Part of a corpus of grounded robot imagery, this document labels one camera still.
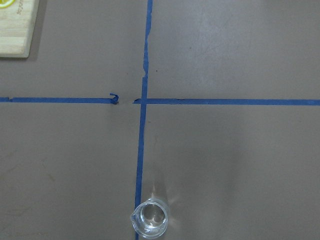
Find small glass beaker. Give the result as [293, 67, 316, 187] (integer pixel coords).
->
[130, 198, 170, 240]

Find wooden cutting board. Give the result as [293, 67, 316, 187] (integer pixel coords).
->
[0, 0, 39, 58]

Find lemon slices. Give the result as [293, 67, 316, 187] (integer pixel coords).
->
[0, 0, 15, 9]

